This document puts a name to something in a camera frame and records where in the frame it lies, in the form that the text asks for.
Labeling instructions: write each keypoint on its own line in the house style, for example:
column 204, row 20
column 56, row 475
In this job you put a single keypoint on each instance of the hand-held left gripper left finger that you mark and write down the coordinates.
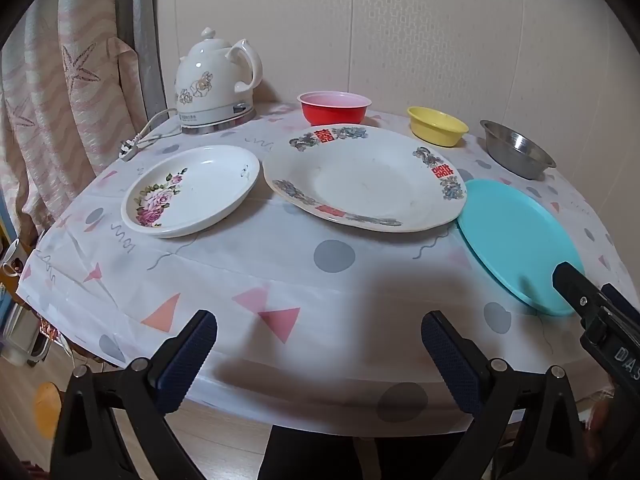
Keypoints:
column 192, row 355

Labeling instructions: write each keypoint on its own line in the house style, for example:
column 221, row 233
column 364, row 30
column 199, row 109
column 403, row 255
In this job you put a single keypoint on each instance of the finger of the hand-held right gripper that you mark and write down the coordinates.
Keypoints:
column 620, row 300
column 570, row 282

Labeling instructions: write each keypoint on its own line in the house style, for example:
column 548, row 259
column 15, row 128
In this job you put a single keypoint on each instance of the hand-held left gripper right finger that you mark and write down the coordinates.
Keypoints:
column 445, row 355

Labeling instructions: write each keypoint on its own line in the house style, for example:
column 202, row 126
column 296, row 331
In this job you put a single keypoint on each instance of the teal plastic plate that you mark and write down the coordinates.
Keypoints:
column 510, row 235

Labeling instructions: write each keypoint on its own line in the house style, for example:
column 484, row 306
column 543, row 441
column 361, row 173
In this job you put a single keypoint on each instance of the stainless steel bowl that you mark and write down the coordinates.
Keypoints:
column 520, row 150

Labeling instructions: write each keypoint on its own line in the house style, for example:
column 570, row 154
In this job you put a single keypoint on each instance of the white rose print plate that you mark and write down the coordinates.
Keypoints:
column 200, row 185

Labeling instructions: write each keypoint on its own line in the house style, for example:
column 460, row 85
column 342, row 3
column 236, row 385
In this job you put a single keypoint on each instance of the large white red-print plate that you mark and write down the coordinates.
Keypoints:
column 365, row 180

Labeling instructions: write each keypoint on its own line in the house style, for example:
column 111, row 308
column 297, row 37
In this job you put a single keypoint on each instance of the yellow plastic bowl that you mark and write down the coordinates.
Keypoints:
column 436, row 125

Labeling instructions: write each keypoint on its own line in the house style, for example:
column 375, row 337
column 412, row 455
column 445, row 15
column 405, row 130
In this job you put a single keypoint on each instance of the red plastic bowl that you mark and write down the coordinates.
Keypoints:
column 334, row 106

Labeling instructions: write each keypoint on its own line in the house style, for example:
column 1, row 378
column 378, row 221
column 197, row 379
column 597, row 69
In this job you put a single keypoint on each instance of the white patterned tablecloth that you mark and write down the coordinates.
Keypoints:
column 300, row 285

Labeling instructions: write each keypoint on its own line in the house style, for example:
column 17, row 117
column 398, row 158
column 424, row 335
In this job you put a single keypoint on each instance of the orange round stool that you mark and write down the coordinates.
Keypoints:
column 47, row 410

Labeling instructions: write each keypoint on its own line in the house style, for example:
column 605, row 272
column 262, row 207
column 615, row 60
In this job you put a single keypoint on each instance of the silver kettle base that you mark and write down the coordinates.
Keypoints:
column 220, row 124

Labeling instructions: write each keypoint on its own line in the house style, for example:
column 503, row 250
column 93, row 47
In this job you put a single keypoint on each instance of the pink starfish curtain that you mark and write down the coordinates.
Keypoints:
column 60, row 110

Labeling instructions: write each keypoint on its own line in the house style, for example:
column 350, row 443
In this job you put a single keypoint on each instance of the white floral ceramic kettle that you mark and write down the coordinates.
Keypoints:
column 210, row 75

